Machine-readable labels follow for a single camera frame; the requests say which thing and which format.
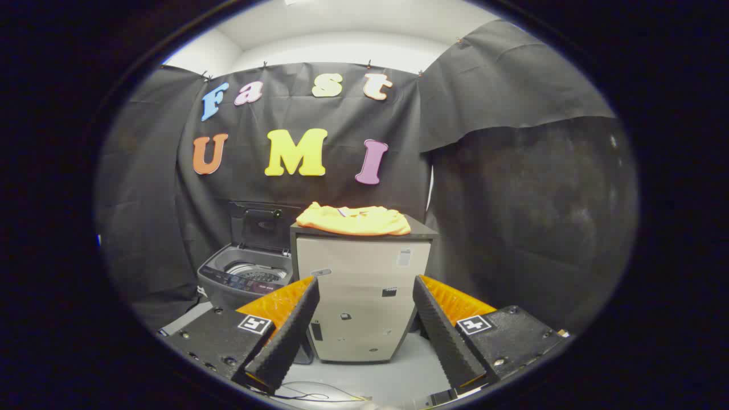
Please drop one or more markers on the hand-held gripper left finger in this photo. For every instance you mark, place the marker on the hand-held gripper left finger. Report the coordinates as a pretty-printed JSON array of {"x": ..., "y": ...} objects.
[{"x": 287, "y": 336}]

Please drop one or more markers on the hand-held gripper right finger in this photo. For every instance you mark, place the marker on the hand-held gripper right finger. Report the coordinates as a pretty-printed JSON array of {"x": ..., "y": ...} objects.
[{"x": 441, "y": 336}]

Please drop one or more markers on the grey washing machine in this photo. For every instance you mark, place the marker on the grey washing machine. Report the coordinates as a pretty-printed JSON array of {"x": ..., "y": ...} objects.
[{"x": 219, "y": 285}]

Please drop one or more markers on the yellow orange garment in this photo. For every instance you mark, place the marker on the yellow orange garment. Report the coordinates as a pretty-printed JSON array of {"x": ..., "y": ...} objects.
[{"x": 353, "y": 221}]

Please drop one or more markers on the white cabinet with dark top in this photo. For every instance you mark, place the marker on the white cabinet with dark top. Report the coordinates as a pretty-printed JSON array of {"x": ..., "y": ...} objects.
[{"x": 364, "y": 273}]

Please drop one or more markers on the black backdrop cloth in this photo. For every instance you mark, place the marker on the black backdrop cloth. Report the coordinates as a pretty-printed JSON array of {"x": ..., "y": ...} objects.
[{"x": 342, "y": 182}]

